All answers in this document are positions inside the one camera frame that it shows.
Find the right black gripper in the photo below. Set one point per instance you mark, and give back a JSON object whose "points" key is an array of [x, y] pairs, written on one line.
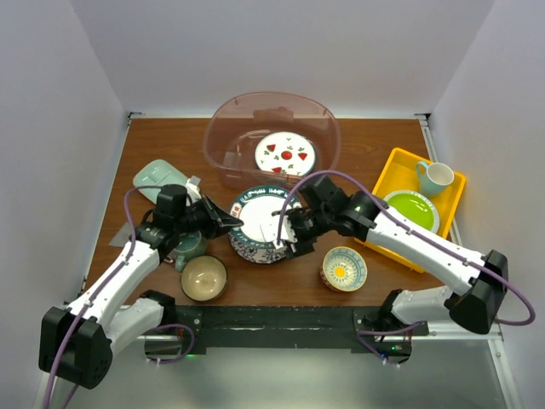
{"points": [[303, 245]]}

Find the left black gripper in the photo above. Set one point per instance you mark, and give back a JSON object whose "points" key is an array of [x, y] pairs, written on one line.
{"points": [[224, 222]]}

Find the blue floral plate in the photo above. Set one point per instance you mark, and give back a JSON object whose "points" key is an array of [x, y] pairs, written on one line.
{"points": [[255, 250]]}

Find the green rim lettered plate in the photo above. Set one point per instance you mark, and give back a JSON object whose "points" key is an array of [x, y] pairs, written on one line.
{"points": [[255, 207]]}

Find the mint green rectangular dish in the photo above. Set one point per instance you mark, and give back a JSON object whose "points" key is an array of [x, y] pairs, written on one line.
{"points": [[157, 173]]}

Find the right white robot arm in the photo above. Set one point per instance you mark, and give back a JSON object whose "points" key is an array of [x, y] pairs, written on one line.
{"points": [[473, 284]]}

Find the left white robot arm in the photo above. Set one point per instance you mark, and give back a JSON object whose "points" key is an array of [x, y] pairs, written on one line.
{"points": [[79, 341]]}

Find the pink translucent plastic bin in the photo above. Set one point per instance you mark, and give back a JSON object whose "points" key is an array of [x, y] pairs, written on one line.
{"points": [[240, 123]]}

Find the teal ceramic cup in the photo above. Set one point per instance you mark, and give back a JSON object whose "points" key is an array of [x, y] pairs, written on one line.
{"points": [[192, 245]]}

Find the yellow flower patterned bowl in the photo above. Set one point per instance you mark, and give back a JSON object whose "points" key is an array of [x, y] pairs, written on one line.
{"points": [[343, 269]]}

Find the brown beige bowl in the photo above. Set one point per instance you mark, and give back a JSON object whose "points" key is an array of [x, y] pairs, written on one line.
{"points": [[204, 278]]}

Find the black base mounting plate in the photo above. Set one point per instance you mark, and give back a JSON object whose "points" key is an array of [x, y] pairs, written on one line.
{"points": [[358, 329]]}

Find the green plate white rim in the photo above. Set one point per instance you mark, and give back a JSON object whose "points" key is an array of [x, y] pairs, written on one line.
{"points": [[416, 208]]}

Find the light blue mug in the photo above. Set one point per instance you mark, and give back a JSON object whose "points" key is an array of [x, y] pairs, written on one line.
{"points": [[433, 178]]}

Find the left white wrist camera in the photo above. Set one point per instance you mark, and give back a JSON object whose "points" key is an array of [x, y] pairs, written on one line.
{"points": [[193, 189]]}

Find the aluminium frame rail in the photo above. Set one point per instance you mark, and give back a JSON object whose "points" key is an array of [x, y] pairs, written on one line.
{"points": [[450, 331]]}

